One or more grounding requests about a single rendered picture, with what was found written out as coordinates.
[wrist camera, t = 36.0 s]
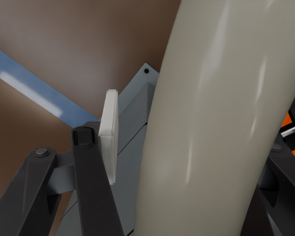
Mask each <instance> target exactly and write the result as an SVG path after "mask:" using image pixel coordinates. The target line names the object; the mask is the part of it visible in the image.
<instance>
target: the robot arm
mask: <svg viewBox="0 0 295 236"><path fill-rule="evenodd" d="M70 134H71V143H72V150H70V151H67V152H64V153H59V154H57V153H56V150H55V149H54V148H51V147H39V148H36V149H34V150H32V151H30V152H29V153H28V155H27V156H26V158H25V160H24V161H23V163H22V164H21V166H20V167H19V169H18V171H17V172H16V174H15V176H14V177H13V179H12V180H11V182H10V183H9V185H8V187H7V188H6V190H5V191H4V193H3V194H2V196H1V198H0V236H48V235H49V233H50V230H51V227H52V224H53V221H54V218H55V215H56V212H57V209H58V206H59V203H60V200H61V197H62V193H65V192H70V191H74V190H76V193H77V201H78V209H79V218H80V227H81V236H125V235H124V232H123V229H122V225H121V222H120V218H119V215H118V211H117V208H116V204H115V201H114V197H113V194H112V191H111V187H110V185H113V183H115V180H116V164H117V149H118V91H116V89H109V90H108V91H107V94H106V99H105V103H104V108H103V114H102V119H101V121H87V122H86V123H85V124H83V125H82V126H78V127H75V128H73V129H72V130H71V132H70ZM267 213H268V214H269V215H270V217H271V218H272V220H273V221H274V223H275V225H276V226H277V228H278V229H279V231H280V232H281V234H282V235H283V236H295V156H294V155H293V154H292V153H291V152H290V151H289V150H288V149H287V148H286V147H284V146H282V145H280V144H278V143H277V144H276V143H274V144H273V146H272V149H271V151H270V153H269V156H268V158H267V160H266V163H265V165H264V168H263V170H262V173H261V175H260V178H259V180H258V183H257V186H256V188H255V191H254V194H253V196H252V199H251V202H250V205H249V208H248V211H247V214H246V217H245V220H244V223H243V227H242V231H241V234H240V236H274V233H273V229H272V226H271V223H270V220H269V217H268V214H267Z"/></svg>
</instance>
